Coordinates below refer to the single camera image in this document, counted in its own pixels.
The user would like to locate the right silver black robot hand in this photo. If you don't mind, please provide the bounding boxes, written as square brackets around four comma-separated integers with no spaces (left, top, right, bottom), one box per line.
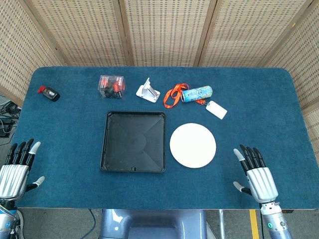
[233,144,279,204]

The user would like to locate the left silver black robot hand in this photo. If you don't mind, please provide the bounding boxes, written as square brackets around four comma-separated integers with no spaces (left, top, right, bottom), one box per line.
[0,138,46,200]

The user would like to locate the white round plate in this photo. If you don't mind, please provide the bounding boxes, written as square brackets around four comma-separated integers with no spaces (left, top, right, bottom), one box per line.
[169,122,217,169]

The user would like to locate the black square plastic tray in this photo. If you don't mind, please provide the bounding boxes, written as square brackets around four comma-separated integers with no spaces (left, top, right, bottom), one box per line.
[99,111,167,173]

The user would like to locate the metal table leg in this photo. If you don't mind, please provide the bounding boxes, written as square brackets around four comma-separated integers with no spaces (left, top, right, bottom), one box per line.
[218,209,225,239]

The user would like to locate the blue felt table cloth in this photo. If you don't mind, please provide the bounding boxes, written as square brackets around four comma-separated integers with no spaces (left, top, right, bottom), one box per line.
[11,66,319,210]

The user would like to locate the white badge card holder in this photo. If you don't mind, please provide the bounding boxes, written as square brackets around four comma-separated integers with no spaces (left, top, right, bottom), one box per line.
[205,100,228,120]

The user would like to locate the blue printed drink can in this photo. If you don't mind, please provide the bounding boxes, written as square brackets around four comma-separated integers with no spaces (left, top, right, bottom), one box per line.
[181,85,214,103]

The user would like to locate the blue-grey robot torso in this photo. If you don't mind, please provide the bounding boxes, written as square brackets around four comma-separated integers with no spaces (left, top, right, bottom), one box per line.
[99,208,208,239]

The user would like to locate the clear box red black parts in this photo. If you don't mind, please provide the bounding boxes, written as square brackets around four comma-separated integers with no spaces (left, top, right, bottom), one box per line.
[96,75,126,100]

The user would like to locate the white folding phone stand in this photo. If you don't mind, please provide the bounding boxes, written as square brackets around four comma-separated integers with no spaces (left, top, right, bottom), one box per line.
[136,77,161,103]

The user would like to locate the woven bamboo folding screen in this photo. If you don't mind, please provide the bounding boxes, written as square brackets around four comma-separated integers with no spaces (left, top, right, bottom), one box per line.
[0,0,319,160]

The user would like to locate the black power adapter with cables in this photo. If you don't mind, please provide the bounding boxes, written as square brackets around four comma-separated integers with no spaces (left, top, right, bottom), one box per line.
[0,94,22,137]

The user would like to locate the blue floor cable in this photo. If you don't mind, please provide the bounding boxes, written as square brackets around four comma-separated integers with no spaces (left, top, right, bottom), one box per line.
[88,209,102,239]

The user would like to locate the small black device red strap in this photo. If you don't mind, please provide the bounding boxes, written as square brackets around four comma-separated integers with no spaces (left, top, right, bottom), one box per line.
[37,86,61,102]

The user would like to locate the orange lanyard strap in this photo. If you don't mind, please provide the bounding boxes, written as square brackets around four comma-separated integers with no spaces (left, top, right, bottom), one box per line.
[163,83,207,109]

